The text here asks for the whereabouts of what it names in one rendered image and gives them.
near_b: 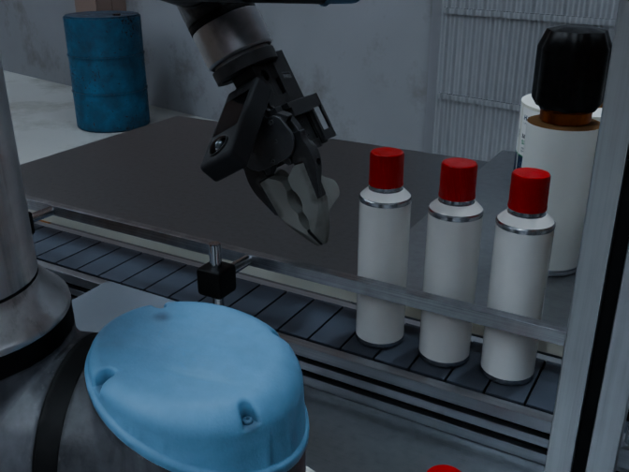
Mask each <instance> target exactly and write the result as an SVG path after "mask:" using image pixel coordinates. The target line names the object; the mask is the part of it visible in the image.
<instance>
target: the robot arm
mask: <svg viewBox="0 0 629 472"><path fill-rule="evenodd" d="M161 1H164V2H167V3H170V4H172V5H175V6H177V8H178V10H179V11H180V13H181V15H182V17H183V20H184V22H185V24H186V26H187V28H188V31H189V32H190V34H191V36H192V38H193V39H194V41H195V43H196V45H197V48H198V50H199V52H200V54H201V56H202V58H203V60H204V62H205V64H206V66H207V68H208V69H209V70H210V71H212V72H213V74H212V75H213V77H214V79H215V81H216V83H217V85H218V86H219V87H220V86H225V85H229V84H231V83H234V85H235V87H236V90H234V91H233V92H231V93H230V94H229V95H228V97H227V101H226V103H225V106H224V108H223V110H222V113H221V115H220V118H219V120H218V123H217V125H216V128H215V130H214V132H213V134H212V138H211V141H210V143H209V146H208V149H207V151H206V154H205V155H204V158H203V160H202V163H201V165H200V168H201V170H202V171H203V172H204V173H206V174H207V175H208V176H209V177H210V178H212V179H213V180H214V181H215V182H219V181H220V180H222V179H224V178H226V177H227V176H229V175H231V174H233V173H235V172H237V171H239V170H241V169H244V172H245V175H246V178H247V181H248V183H249V185H250V186H251V188H252V189H253V191H254V192H255V194H256V195H257V196H258V197H259V199H260V200H261V201H262V202H263V203H264V204H265V205H266V206H267V207H268V208H269V209H270V210H271V211H272V212H273V213H274V214H275V215H278V216H279V217H280V218H281V219H282V220H283V221H284V222H285V223H286V224H287V225H289V226H290V227H291V228H292V229H294V230H295V231H296V232H297V233H298V234H300V235H301V236H302V237H304V238H305V239H307V240H308V241H310V242H311V243H314V244H315V245H318V246H319V245H322V244H325V243H327V242H328V238H329V210H330V208H331V207H332V206H333V204H334V203H335V201H336V200H337V198H339V195H340V191H339V187H338V185H337V183H336V182H335V181H334V180H333V179H330V178H327V177H324V176H323V175H322V163H321V157H320V153H319V151H318V149H317V148H318V147H320V146H322V144H323V143H325V142H327V141H328V139H330V138H332V137H334V136H336V133H335V131H334V129H333V127H332V124H331V122H330V120H329V117H328V116H327V114H326V112H325V110H324V107H323V105H322V103H321V101H320V99H319V97H318V95H317V93H314V94H311V95H308V96H303V94H302V92H301V89H300V87H299V85H298V83H297V81H296V79H295V77H294V75H293V72H292V70H291V68H290V66H289V64H288V62H287V61H286V59H285V55H284V53H283V51H282V50H280V51H275V49H274V48H273V46H272V45H271V42H272V38H271V35H270V33H269V31H268V29H267V26H266V24H265V23H264V21H263V19H262V17H261V15H260V13H259V11H258V9H257V7H256V5H255V3H277V4H319V5H320V6H321V7H326V6H327V5H328V4H354V3H357V2H358V1H360V0H161ZM317 106H318V107H319V109H320V110H321V112H322V114H323V116H324V119H325V121H326V123H327V125H328V127H329V128H327V129H324V128H323V126H322V125H321V123H320V121H319V119H318V117H317V114H316V112H315V109H314V108H315V107H317ZM284 164H287V165H288V166H289V165H291V164H294V165H295V166H294V167H293V169H292V170H291V172H290V174H288V173H287V172H286V171H285V170H277V171H276V168H278V167H280V166H282V165H284ZM275 171H276V172H275ZM274 172H275V173H274ZM309 430H310V425H309V416H308V411H307V408H306V405H305V403H304V387H303V376H302V371H301V368H300V363H299V361H298V358H297V356H296V354H295V353H294V351H293V349H292V348H291V346H290V345H289V343H287V342H286V341H285V340H284V339H282V338H280V336H279V334H278V333H277V331H276V330H274V329H273V328H272V327H271V326H269V325H268V324H266V323H265V322H263V321H261V320H260V319H258V318H256V317H253V316H251V315H248V314H246V313H244V312H242V311H239V310H236V309H233V308H230V307H226V306H223V305H219V304H213V303H207V302H166V303H165V305H164V308H156V307H153V306H152V305H146V306H142V307H139V308H136V309H133V310H131V311H128V312H126V313H124V314H122V315H120V316H118V317H116V318H115V319H113V320H112V321H111V322H109V323H108V324H107V325H106V326H104V327H103V328H102V329H101V330H100V332H85V331H80V330H79V329H78V328H77V327H76V323H75V318H74V312H73V307H72V301H71V293H70V290H69V288H68V285H67V283H66V282H65V280H64V279H63V278H61V277H60V276H59V275H57V274H55V273H53V272H51V271H49V270H48V269H46V268H44V267H42V266H40V265H38V264H37V256H36V251H35V246H34V240H33V235H32V230H31V224H30V219H29V213H28V208H27V203H26V197H25V192H24V187H23V181H22V172H21V166H20V160H19V156H18V150H17V144H16V140H15V134H14V128H13V124H12V118H11V112H10V107H9V102H8V96H7V87H6V82H5V76H4V70H3V66H2V60H1V54H0V472H306V448H307V444H308V440H309Z"/></svg>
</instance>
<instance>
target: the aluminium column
mask: <svg viewBox="0 0 629 472"><path fill-rule="evenodd" d="M628 409H629V0H620V2H619V7H618V14H617V20H616V25H615V31H614V38H613V43H612V49H611V55H610V61H609V67H608V73H607V84H606V90H605V95H604V101H603V108H602V113H601V119H600V125H599V131H598V137H597V143H596V148H595V155H594V161H593V166H592V178H591V183H590V189H589V195H588V201H587V207H586V213H585V218H584V225H583V231H582V236H581V242H580V248H579V254H578V265H577V271H576V277H575V283H574V288H573V295H572V301H571V306H570V312H569V319H568V324H567V330H566V336H565V342H564V348H563V358H562V365H561V371H560V376H559V382H558V389H557V394H556V400H555V406H554V412H553V418H552V424H551V429H550V436H549V446H548V452H547V459H546V464H545V470H544V472H616V467H617V462H618V459H619V454H620V449H621V444H622V437H623V432H624V427H625V423H626V419H627V414H628Z"/></svg>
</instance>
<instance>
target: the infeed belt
mask: <svg viewBox="0 0 629 472"><path fill-rule="evenodd" d="M34 227H35V233H34V234H32V235H33V240H34V246H35V251H36V256H37V259H38V260H42V261H45V262H48V263H51V264H54V265H57V266H60V267H64V268H67V269H69V270H73V271H76V272H79V273H85V274H88V275H91V276H94V277H97V278H101V279H104V280H107V281H111V282H114V283H117V284H121V285H124V286H127V287H131V288H135V289H138V290H142V291H145V292H148V293H152V294H154V295H157V296H161V297H164V298H167V299H171V300H173V301H175V302H207V303H212V298H211V297H208V296H204V295H201V294H199V293H198V289H197V269H198V268H199V267H196V266H192V265H187V264H185V263H181V262H178V261H174V260H171V259H167V258H161V257H158V256H154V255H150V254H147V253H142V252H140V251H136V250H133V249H129V248H125V247H121V246H119V245H115V244H111V243H105V242H101V241H98V240H95V239H91V238H87V237H83V236H82V237H81V236H80V235H77V234H73V233H70V232H66V231H62V230H59V229H53V228H49V227H44V226H42V225H39V224H35V223H34ZM224 305H225V306H226V307H230V308H233V309H236V310H239V311H242V312H244V313H246V314H248V315H251V316H253V317H256V318H258V319H260V320H261V321H263V322H265V323H266V324H268V325H269V326H271V327H272V328H273V329H274V330H276V331H277V332H280V333H284V334H287V335H290V336H294V337H297V338H299V339H303V340H306V341H309V342H312V343H316V344H319V345H321V346H325V347H330V348H334V349H337V350H340V351H343V352H346V353H349V354H353V355H356V356H359V357H362V358H365V359H368V360H372V361H377V362H381V363H383V364H386V365H389V366H393V367H396V368H399V369H403V370H405V371H408V372H412V373H415V374H418V375H422V376H426V377H430V378H433V379H436V380H440V381H443V382H445V383H449V384H452V385H455V386H459V387H462V388H465V389H468V390H471V391H476V392H480V393H483V394H486V395H489V396H492V397H495V398H499V399H502V400H505V401H508V402H511V403H514V404H518V405H521V406H527V407H529V408H532V409H536V410H539V411H542V412H546V413H549V414H551V415H553V412H554V406H555V400H556V394H557V389H558V382H559V376H560V371H561V364H559V363H555V362H551V361H547V362H546V364H545V366H544V367H543V365H544V363H545V360H541V359H538V358H536V361H535V367H534V377H533V379H532V380H531V381H530V382H528V383H526V384H523V385H518V386H508V385H503V384H499V383H496V382H494V381H491V380H490V379H488V378H486V377H485V376H484V375H483V374H482V372H481V370H480V363H481V354H482V346H483V344H482V343H478V342H475V341H473V343H472V344H471V345H470V357H469V360H468V361H467V362H466V363H465V364H463V365H461V366H458V367H452V368H445V367H438V366H434V365H431V364H429V363H427V362H425V361H423V360H422V359H421V358H420V356H419V354H418V347H419V334H420V327H419V326H416V325H412V324H408V323H405V324H404V338H403V340H402V342H401V343H400V344H399V345H397V346H395V347H390V348H373V347H367V346H364V345H363V344H362V343H360V342H359V341H358V339H357V337H356V319H357V310H356V309H353V308H349V307H344V308H343V306H342V305H339V304H335V303H331V302H325V301H321V300H318V299H314V298H311V297H307V296H304V295H300V294H297V293H293V292H290V291H288V292H286V290H282V289H279V288H273V287H269V286H265V285H260V284H258V283H255V282H252V281H248V280H244V279H240V278H238V277H236V289H235V290H234V291H232V292H231V293H230V294H228V295H227V296H226V297H225V298H224Z"/></svg>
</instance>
